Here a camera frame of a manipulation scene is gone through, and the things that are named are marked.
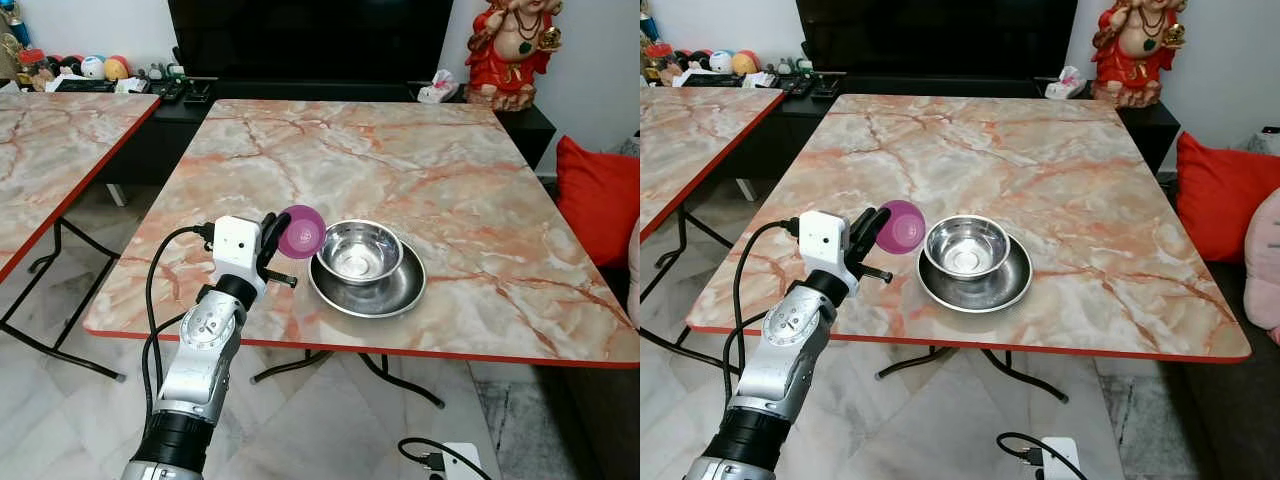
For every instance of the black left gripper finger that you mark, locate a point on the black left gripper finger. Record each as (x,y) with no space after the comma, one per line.
(878,248)
(270,225)
(284,254)
(872,220)

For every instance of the purple plastic cup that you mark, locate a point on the purple plastic cup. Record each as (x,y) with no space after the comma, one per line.
(304,233)
(904,227)

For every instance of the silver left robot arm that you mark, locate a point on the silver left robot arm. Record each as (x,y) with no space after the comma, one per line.
(780,350)
(200,360)

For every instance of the stainless steel bowl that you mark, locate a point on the stainless steel bowl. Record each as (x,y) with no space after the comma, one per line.
(966,247)
(360,252)

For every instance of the stainless steel plate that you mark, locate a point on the stainless steel plate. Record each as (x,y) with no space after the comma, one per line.
(395,295)
(1005,290)

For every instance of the black metal table legs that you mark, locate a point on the black metal table legs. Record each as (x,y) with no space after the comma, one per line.
(62,352)
(690,352)
(1035,385)
(410,385)

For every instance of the black television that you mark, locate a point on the black television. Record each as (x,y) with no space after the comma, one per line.
(310,40)
(935,35)

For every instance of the orange round figurine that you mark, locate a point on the orange round figurine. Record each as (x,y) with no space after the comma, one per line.
(747,63)
(118,68)

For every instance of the white pink tissue pack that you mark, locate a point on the white pink tissue pack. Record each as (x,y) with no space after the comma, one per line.
(438,90)
(1064,85)

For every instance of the white round figurine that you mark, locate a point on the white round figurine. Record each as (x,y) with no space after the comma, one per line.
(92,67)
(720,62)

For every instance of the red cushion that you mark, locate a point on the red cushion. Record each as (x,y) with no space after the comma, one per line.
(600,205)
(1215,200)

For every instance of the red and gold statue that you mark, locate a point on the red and gold statue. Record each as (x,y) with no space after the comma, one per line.
(510,60)
(1138,55)

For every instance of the gold trophy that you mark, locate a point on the gold trophy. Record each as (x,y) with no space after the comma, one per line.
(9,45)
(650,30)

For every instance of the pale pink cushion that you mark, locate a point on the pale pink cushion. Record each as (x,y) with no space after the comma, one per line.
(1265,270)

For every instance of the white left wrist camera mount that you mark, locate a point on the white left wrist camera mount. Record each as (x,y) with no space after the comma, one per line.
(236,245)
(822,240)

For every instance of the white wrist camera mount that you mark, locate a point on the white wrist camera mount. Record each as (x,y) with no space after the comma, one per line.
(462,465)
(822,240)
(1060,460)
(236,245)

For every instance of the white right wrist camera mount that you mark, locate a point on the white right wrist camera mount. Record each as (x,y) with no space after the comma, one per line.
(462,465)
(1060,460)

